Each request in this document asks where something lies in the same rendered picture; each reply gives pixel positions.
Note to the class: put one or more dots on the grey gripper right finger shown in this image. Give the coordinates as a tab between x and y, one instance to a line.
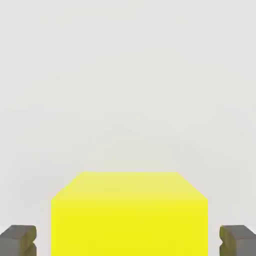
239	241

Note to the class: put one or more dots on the small yellow cube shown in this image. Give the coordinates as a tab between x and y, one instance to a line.
129	220

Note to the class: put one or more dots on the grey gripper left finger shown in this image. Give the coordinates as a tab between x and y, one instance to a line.
16	241

